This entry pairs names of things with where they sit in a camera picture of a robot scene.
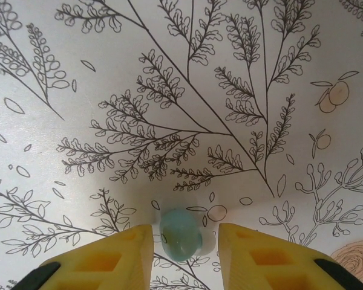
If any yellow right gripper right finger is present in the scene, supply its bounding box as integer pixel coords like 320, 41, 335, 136
218, 222, 363, 290

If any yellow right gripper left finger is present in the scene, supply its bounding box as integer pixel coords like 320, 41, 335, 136
13, 224, 154, 290

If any small teal round cap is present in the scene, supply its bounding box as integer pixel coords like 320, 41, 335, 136
158, 208, 204, 261

